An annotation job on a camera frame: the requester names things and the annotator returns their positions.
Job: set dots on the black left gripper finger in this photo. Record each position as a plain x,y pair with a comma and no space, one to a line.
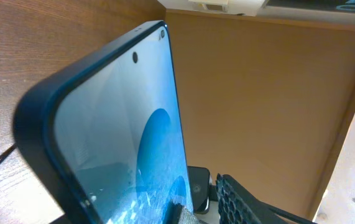
237,205

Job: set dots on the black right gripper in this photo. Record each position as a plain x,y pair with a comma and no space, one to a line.
203,192

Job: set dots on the blue Galaxy smartphone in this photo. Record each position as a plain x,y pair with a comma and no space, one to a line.
104,134

